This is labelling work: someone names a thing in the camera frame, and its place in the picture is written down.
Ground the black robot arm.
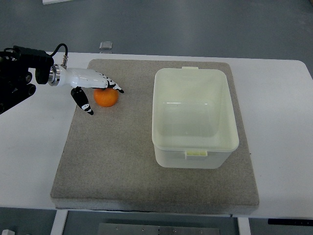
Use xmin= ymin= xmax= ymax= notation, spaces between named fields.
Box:
xmin=0 ymin=44 xmax=68 ymax=113

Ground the white plastic box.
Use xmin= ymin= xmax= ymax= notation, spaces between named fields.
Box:
xmin=152 ymin=67 xmax=239 ymax=169

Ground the orange fruit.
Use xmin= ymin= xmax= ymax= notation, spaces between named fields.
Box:
xmin=93 ymin=88 xmax=119 ymax=107

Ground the white table leg left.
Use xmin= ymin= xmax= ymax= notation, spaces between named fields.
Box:
xmin=50 ymin=210 xmax=68 ymax=235

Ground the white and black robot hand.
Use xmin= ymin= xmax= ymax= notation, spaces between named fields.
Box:
xmin=55 ymin=67 xmax=124 ymax=115

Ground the white table leg right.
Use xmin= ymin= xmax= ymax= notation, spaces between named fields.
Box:
xmin=237 ymin=217 xmax=251 ymax=235

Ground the white table leg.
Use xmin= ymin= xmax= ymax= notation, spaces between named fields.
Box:
xmin=50 ymin=210 xmax=68 ymax=235
xmin=237 ymin=217 xmax=251 ymax=235

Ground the small white block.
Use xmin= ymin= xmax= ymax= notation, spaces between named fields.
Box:
xmin=1 ymin=229 xmax=15 ymax=235

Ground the grey metal plate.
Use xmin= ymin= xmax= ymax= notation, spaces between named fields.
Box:
xmin=97 ymin=223 xmax=221 ymax=235

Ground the small clear plastic object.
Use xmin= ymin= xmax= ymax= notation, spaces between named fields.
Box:
xmin=99 ymin=41 xmax=113 ymax=50

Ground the black table control panel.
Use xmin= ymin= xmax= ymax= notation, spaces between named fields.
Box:
xmin=268 ymin=218 xmax=313 ymax=227

